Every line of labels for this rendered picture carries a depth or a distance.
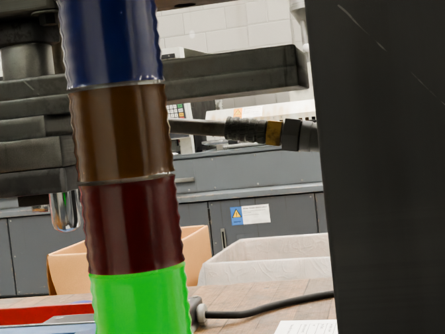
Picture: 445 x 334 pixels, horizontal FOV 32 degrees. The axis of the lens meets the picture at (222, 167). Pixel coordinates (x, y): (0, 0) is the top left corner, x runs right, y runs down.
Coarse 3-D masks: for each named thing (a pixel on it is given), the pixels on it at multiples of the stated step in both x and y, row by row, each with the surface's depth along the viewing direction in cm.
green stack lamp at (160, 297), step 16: (144, 272) 30; (160, 272) 29; (176, 272) 30; (96, 288) 30; (112, 288) 29; (128, 288) 29; (144, 288) 29; (160, 288) 29; (176, 288) 30; (96, 304) 30; (112, 304) 29; (128, 304) 29; (144, 304) 29; (160, 304) 29; (176, 304) 30; (96, 320) 30; (112, 320) 29; (128, 320) 29; (144, 320) 29; (160, 320) 29; (176, 320) 30
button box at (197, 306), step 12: (192, 300) 95; (288, 300) 99; (300, 300) 100; (312, 300) 101; (192, 312) 92; (204, 312) 93; (216, 312) 93; (228, 312) 93; (240, 312) 94; (252, 312) 95; (192, 324) 91; (204, 324) 93
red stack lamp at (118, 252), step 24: (96, 192) 29; (120, 192) 29; (144, 192) 29; (168, 192) 29; (96, 216) 29; (120, 216) 29; (144, 216) 29; (168, 216) 29; (96, 240) 29; (120, 240) 29; (144, 240) 29; (168, 240) 29; (96, 264) 29; (120, 264) 29; (144, 264) 29; (168, 264) 29
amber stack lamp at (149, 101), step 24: (72, 96) 29; (96, 96) 29; (120, 96) 28; (144, 96) 29; (72, 120) 29; (96, 120) 29; (120, 120) 28; (144, 120) 29; (96, 144) 29; (120, 144) 28; (144, 144) 29; (168, 144) 30; (96, 168) 29; (120, 168) 29; (144, 168) 29; (168, 168) 30
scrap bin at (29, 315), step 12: (0, 312) 87; (12, 312) 87; (24, 312) 87; (36, 312) 87; (48, 312) 86; (60, 312) 86; (72, 312) 86; (84, 312) 85; (0, 324) 88; (12, 324) 87
